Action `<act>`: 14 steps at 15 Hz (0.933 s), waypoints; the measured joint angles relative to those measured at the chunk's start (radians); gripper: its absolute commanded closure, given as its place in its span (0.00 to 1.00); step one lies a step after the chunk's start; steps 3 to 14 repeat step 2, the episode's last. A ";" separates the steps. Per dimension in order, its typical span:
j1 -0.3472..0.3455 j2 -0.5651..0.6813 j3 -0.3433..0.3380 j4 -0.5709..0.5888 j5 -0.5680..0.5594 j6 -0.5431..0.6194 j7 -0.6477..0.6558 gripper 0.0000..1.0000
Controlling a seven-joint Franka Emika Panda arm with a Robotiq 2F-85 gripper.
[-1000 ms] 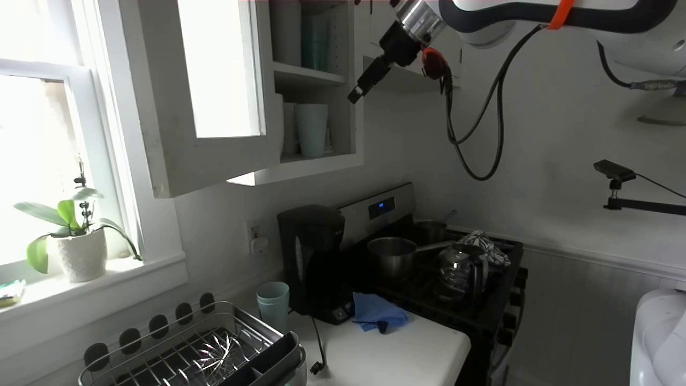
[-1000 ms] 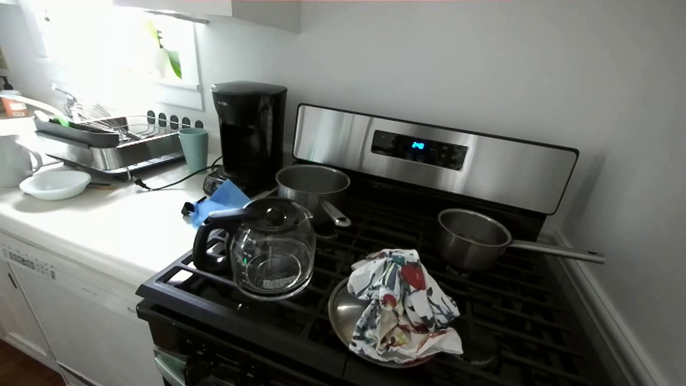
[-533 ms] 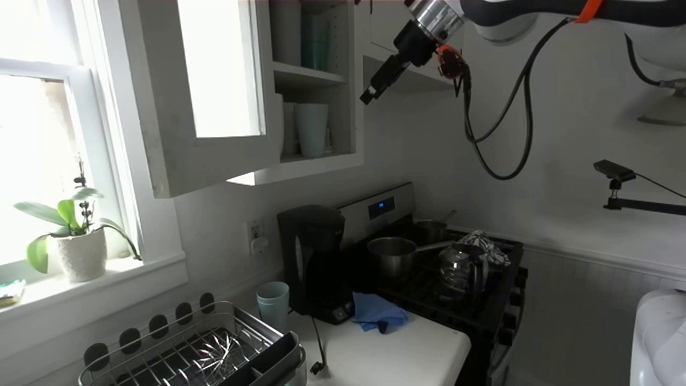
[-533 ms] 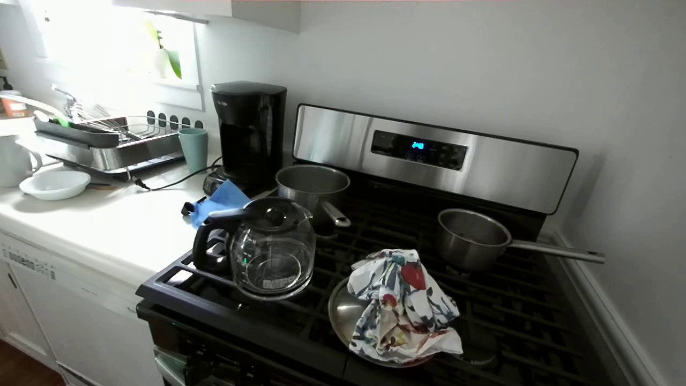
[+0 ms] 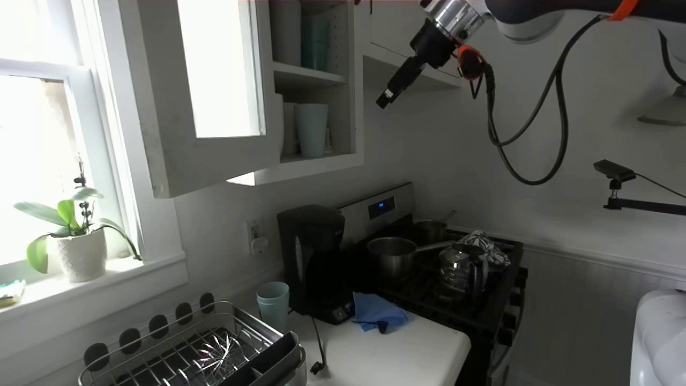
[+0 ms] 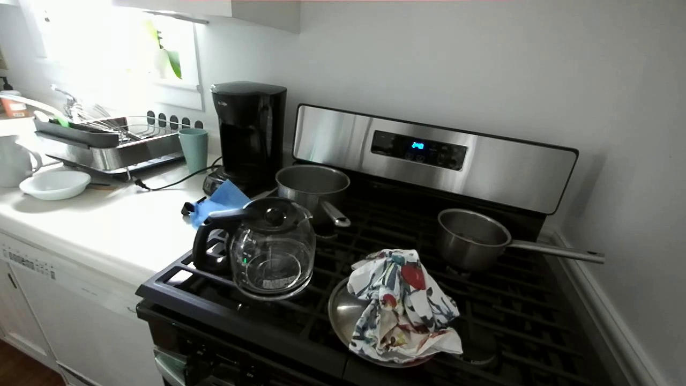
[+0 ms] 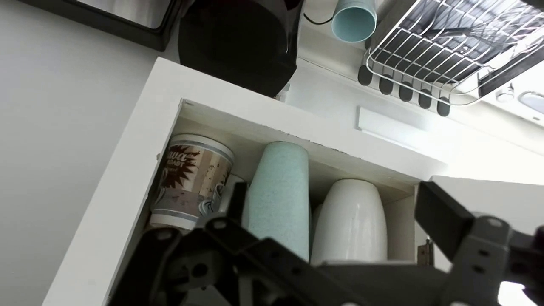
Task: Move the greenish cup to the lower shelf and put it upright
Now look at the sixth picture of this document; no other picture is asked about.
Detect sink faucet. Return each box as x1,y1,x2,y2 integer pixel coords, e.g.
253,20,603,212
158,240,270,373
48,83,92,121

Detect white framed window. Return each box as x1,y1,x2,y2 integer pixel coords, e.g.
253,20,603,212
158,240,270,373
18,0,205,109

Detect glass coffee carafe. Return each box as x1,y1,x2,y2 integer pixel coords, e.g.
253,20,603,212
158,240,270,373
191,196,320,302

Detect blue cloth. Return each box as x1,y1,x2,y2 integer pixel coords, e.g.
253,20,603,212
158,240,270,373
186,177,253,230

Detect black power cord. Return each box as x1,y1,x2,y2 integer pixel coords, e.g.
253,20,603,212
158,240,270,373
131,159,225,193

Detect white strip with dark holes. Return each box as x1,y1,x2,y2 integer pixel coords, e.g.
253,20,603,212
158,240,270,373
144,108,207,132

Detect metal dish rack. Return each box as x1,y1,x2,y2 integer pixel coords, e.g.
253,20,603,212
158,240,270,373
30,114,186,177

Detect long-handled steel saucepan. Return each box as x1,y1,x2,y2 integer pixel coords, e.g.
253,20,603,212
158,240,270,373
434,205,607,275

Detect black coffee maker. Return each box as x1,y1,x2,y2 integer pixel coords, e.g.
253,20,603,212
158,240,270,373
209,80,288,199

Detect black and steel stove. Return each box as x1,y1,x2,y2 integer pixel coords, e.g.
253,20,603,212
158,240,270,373
135,102,616,386

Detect short-handled steel saucepan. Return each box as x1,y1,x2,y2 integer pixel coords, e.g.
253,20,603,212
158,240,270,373
271,162,353,231

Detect white pitcher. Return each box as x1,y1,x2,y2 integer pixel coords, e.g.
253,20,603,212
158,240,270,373
0,132,44,191

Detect brown object by sink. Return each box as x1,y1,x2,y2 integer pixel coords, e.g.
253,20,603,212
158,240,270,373
0,92,30,121

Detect white bowl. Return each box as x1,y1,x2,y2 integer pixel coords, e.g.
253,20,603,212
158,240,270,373
16,167,93,203

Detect patterned kitchen towel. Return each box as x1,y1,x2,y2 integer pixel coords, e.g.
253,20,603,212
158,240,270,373
345,247,465,363

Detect teal cup beside coffee maker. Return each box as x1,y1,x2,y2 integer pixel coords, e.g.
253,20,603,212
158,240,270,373
175,126,209,174

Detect steel frying pan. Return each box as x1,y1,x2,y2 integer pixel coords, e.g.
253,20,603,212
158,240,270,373
326,275,467,370

